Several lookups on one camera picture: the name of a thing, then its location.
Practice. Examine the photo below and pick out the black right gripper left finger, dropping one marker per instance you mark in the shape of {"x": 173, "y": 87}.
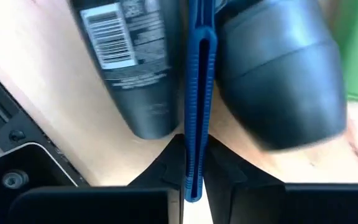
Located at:
{"x": 104, "y": 205}

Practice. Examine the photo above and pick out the black mounting plate with bolt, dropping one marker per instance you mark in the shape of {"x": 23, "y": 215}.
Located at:
{"x": 26, "y": 168}

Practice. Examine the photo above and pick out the grey deodorant stick with barcode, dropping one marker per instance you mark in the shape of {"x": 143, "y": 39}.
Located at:
{"x": 141, "y": 93}

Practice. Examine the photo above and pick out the plain grey deodorant stick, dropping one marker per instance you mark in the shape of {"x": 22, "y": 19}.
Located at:
{"x": 275, "y": 77}

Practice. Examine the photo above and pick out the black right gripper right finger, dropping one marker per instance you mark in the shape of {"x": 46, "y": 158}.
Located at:
{"x": 291, "y": 205}

